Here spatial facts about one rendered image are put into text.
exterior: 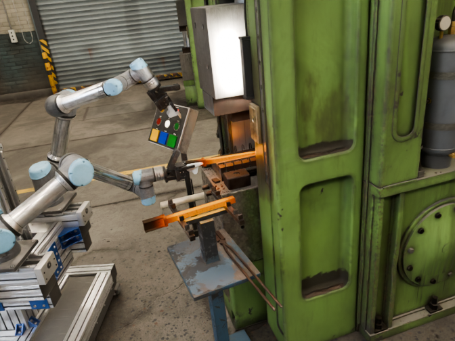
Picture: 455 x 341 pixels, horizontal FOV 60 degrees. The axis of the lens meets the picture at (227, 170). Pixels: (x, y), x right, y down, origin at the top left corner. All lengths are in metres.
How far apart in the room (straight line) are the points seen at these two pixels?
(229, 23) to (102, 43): 8.12
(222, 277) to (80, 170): 0.77
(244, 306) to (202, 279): 0.72
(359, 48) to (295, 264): 1.02
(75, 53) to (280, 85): 8.58
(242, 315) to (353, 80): 1.44
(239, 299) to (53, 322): 1.07
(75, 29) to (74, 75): 1.02
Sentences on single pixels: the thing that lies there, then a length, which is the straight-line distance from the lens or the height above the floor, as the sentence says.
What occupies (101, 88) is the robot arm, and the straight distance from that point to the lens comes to 2.00.
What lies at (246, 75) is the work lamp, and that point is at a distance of 1.74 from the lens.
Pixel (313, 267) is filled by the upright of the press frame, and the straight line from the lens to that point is 2.13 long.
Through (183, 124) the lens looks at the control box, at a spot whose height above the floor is 1.11.
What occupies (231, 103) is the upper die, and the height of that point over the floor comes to 1.32.
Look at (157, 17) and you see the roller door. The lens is 9.84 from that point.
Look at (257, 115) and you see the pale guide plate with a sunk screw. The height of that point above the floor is 1.32.
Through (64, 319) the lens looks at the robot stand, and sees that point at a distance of 2.58.
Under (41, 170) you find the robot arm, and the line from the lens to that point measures 2.37.
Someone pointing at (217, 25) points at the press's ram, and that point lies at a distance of 1.83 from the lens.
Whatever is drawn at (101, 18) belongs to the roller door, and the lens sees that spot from 9.83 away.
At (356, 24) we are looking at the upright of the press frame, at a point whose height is 1.65.
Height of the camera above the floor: 1.82
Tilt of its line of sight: 24 degrees down
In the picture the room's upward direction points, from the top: 6 degrees counter-clockwise
